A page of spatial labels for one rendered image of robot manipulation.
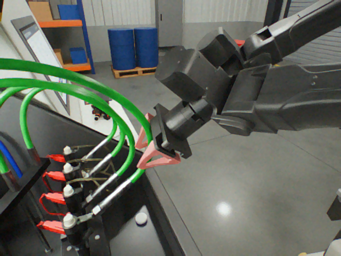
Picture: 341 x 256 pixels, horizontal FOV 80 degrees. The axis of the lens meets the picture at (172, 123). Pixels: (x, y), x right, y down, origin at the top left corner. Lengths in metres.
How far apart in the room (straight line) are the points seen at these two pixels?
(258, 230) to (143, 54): 4.37
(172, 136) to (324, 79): 0.22
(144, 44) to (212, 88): 4.89
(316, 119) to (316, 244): 1.77
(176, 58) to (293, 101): 0.15
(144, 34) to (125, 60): 0.74
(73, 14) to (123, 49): 1.32
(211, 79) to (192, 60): 0.04
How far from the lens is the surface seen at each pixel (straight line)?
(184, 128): 0.33
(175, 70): 0.26
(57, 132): 0.70
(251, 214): 1.94
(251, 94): 0.27
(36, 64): 0.31
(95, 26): 6.74
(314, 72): 0.24
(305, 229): 2.02
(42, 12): 5.56
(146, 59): 5.21
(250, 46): 0.50
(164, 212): 0.66
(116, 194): 0.44
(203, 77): 0.27
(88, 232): 0.51
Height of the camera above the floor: 1.48
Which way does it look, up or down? 30 degrees down
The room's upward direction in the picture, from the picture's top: straight up
